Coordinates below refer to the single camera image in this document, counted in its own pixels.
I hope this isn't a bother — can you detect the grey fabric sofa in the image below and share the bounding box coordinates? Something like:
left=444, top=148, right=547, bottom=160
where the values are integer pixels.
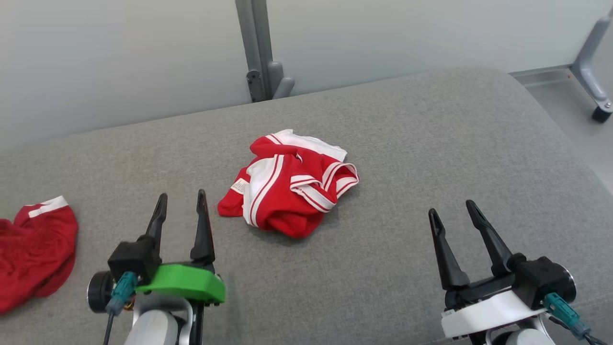
left=0, top=67, right=613, bottom=345

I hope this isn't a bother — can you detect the black left cable teal connector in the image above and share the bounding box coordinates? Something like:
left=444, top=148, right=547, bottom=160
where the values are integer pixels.
left=102, top=271, right=139, bottom=345

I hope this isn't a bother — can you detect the red basketball jersey number 23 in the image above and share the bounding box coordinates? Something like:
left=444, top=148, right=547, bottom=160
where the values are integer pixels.
left=218, top=129, right=360, bottom=239

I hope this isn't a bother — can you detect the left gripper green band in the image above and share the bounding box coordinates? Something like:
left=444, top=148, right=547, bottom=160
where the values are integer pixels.
left=88, top=189, right=227, bottom=315

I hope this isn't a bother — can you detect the red shorts white waistband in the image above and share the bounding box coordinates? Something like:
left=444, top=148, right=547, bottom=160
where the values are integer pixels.
left=0, top=195, right=79, bottom=314

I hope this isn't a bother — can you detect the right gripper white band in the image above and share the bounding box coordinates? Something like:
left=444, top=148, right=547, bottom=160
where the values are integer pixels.
left=429, top=200, right=547, bottom=340

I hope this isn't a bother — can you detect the grey metal frame post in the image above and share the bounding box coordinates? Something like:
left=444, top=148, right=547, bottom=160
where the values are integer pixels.
left=235, top=0, right=295, bottom=104

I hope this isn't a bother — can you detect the grey metal frame leg black foot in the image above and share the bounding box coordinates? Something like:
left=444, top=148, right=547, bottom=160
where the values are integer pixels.
left=510, top=9, right=613, bottom=124

